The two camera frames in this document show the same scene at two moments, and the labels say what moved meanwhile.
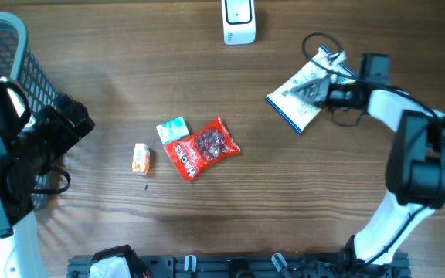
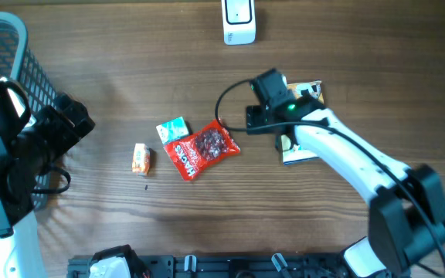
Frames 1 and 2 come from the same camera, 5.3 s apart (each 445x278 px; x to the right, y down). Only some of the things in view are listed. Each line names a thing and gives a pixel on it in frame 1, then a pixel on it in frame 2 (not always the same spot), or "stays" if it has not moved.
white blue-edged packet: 323,64 → 296,154
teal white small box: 172,130 stays
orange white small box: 141,159 stays
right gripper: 320,93 → 256,120
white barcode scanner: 239,22 stays
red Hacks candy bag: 195,150 stays
